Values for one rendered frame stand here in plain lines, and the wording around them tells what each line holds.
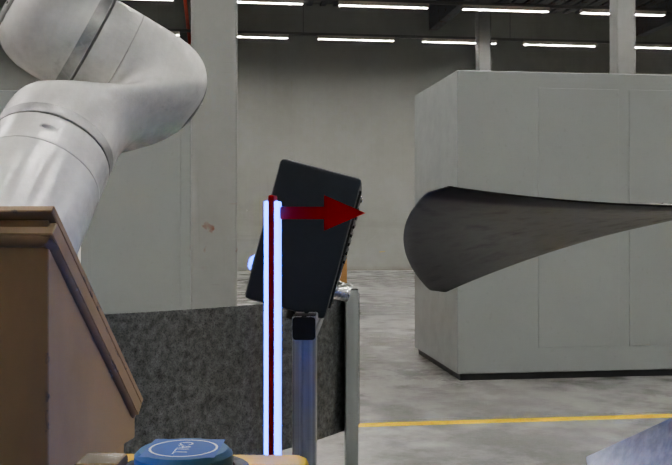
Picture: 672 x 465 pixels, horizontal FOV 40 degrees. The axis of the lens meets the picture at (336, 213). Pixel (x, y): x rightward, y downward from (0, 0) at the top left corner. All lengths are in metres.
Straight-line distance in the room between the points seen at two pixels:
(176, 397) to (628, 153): 5.32
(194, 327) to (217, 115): 2.61
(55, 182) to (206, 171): 3.97
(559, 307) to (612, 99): 1.59
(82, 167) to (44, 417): 0.26
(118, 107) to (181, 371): 1.45
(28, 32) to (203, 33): 3.90
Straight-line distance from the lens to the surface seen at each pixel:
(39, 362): 0.73
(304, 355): 1.17
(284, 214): 0.63
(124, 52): 1.03
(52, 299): 0.73
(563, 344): 7.03
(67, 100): 0.93
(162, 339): 2.31
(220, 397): 2.41
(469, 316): 6.79
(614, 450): 0.69
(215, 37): 4.91
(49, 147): 0.89
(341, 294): 1.24
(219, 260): 4.82
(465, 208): 0.56
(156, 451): 0.39
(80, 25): 1.03
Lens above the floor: 1.18
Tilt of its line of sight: level
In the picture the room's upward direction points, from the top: straight up
